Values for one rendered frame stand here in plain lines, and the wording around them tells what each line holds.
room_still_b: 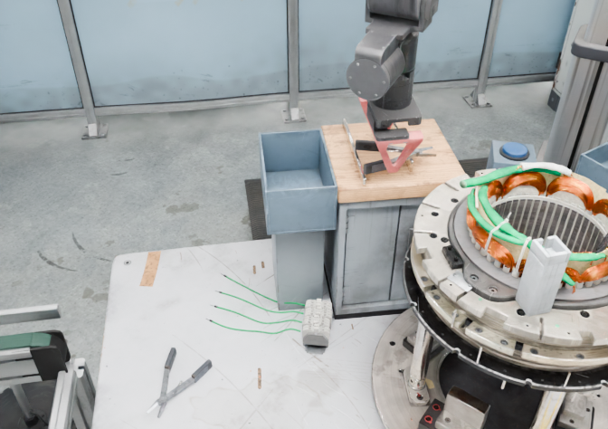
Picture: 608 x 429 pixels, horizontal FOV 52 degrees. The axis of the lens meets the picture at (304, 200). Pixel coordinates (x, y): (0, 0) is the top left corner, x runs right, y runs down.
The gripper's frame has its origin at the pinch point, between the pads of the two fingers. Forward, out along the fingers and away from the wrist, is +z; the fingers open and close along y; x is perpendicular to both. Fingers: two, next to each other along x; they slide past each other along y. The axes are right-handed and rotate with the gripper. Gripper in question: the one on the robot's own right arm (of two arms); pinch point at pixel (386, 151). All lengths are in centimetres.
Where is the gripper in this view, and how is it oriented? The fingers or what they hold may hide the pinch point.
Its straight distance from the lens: 95.4
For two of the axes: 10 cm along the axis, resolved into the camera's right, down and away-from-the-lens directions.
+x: 9.9, -1.0, 0.9
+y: 1.3, 6.4, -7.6
